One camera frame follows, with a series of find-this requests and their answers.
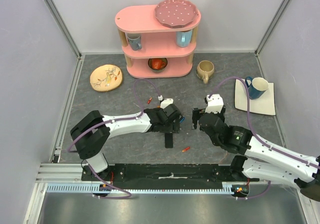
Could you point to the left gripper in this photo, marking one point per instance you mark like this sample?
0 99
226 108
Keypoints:
174 127

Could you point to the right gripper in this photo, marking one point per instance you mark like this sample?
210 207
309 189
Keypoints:
196 115

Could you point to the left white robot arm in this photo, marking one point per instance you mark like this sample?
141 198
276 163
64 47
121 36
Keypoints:
93 131

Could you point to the white square plate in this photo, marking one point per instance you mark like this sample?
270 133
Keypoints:
264 105

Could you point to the beige ceramic mug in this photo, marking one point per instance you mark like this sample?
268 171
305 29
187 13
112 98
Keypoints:
205 70

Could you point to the red cup in bowl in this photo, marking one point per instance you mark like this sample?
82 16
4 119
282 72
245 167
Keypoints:
157 63

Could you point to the dark blue mug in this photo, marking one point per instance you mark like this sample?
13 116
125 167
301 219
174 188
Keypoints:
256 86

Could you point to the pink three-tier shelf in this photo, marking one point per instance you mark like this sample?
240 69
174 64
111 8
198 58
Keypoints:
157 41

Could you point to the yellow bird painted plate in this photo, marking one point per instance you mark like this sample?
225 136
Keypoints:
106 78

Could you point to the light blue mug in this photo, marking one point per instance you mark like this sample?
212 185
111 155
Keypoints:
183 38

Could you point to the grey mug on shelf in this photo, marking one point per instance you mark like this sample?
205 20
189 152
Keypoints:
134 40

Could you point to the pink dotted plate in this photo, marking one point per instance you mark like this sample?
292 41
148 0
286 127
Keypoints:
175 13

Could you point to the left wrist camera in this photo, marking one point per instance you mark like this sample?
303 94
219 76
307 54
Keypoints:
164 102

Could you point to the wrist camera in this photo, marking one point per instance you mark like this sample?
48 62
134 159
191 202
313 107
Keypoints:
164 102
214 104

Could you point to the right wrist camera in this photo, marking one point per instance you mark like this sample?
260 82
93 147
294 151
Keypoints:
214 104

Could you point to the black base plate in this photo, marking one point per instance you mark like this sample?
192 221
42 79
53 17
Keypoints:
124 172

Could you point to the light blue cable duct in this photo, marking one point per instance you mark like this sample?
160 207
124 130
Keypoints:
96 188

